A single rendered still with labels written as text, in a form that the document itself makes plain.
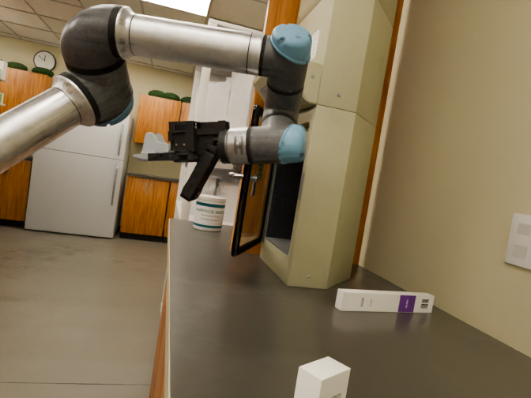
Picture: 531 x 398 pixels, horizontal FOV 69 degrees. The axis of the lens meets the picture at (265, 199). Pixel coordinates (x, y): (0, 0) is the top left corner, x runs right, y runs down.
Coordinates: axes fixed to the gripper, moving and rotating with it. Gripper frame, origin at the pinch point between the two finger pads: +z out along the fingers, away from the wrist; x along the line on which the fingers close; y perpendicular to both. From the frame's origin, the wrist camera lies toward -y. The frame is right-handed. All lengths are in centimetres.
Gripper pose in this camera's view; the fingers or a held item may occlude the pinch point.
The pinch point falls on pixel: (139, 159)
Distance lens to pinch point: 87.6
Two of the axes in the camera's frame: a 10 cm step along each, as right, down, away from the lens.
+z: -9.8, 0.0, 1.9
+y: -0.2, -10.0, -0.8
